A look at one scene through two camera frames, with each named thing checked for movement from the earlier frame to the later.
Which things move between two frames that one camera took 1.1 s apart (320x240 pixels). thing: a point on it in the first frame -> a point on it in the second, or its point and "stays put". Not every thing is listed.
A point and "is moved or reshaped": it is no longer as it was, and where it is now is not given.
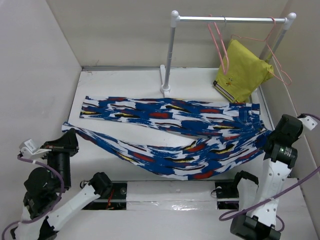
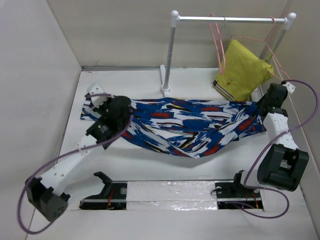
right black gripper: x=297 y=135 -> x=260 y=102
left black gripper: x=67 y=142 -> x=110 y=99
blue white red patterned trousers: x=236 y=129 is moved or reshaped
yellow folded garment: x=241 y=72 stays put
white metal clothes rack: x=175 y=18 stays put
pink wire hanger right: x=266 y=40 stays put
